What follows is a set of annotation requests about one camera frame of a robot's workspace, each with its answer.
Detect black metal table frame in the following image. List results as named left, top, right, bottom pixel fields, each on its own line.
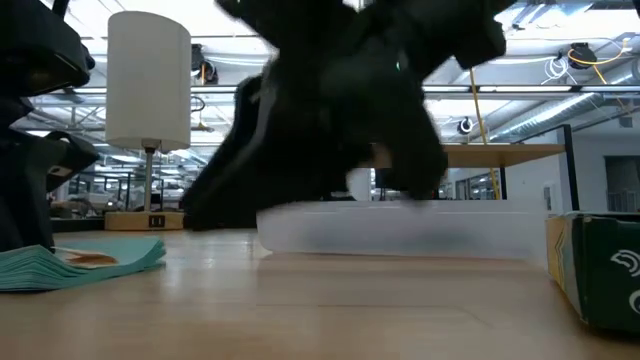
left=49, top=217, right=107, bottom=235

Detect clear pencil case purple lid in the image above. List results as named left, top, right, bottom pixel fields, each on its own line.
left=255, top=199, right=552, bottom=262

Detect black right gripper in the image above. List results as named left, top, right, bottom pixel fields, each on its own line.
left=181, top=18, right=450, bottom=232

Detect green yellow crayon box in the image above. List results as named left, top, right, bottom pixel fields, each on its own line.
left=544, top=210, right=640, bottom=335

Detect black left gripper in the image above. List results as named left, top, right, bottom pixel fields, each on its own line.
left=0, top=96, right=101, bottom=254

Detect yellow hanging cable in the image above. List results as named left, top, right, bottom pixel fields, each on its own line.
left=468, top=67, right=503, bottom=202

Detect teal sticky note pad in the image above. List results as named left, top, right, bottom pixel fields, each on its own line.
left=0, top=235, right=168, bottom=293

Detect white shade wooden table lamp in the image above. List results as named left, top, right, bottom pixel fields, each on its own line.
left=104, top=10, right=193, bottom=233

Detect wooden shelf riser black legs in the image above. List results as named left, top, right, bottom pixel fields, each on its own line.
left=369, top=123, right=581, bottom=212

